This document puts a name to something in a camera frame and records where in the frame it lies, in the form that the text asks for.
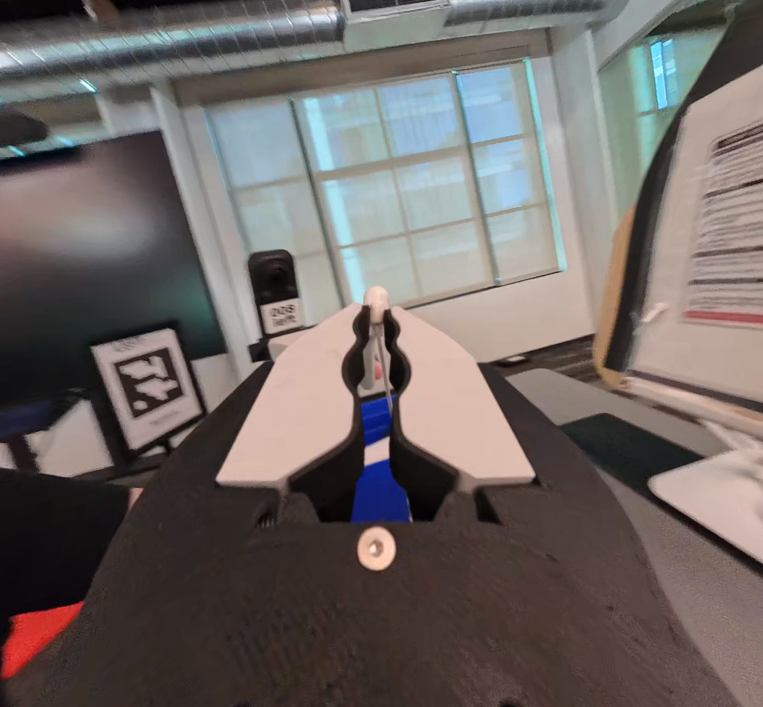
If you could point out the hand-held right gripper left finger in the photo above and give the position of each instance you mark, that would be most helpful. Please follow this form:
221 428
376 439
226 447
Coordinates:
298 421

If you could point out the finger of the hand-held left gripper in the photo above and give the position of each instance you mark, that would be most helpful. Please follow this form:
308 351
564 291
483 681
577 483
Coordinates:
368 376
286 342

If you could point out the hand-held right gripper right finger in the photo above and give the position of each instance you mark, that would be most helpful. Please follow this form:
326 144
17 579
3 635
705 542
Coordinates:
459 421

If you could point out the blue plastic bin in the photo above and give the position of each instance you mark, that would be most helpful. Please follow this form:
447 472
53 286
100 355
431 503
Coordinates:
378 480

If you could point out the small black floor box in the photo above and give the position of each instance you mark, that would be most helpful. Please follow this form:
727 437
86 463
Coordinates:
512 360

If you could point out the framed black-white poster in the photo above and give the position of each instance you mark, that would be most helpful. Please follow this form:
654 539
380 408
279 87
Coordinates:
149 385

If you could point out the large gridded window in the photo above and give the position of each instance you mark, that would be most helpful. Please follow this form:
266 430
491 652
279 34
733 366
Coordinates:
405 194

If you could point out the black flat panel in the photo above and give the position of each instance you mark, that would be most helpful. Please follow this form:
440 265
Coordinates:
632 451

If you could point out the large black screen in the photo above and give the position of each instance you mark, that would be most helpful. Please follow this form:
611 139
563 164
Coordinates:
101 254

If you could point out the white stand base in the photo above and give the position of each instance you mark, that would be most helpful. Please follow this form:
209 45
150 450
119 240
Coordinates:
715 498

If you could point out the tan-backed display board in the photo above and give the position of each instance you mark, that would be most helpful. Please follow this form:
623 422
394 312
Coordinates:
703 242

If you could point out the red cloth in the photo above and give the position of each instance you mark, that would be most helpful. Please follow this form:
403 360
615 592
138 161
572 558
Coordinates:
36 641

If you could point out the metal air duct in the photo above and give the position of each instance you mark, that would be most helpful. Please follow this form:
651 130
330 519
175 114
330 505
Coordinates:
179 34

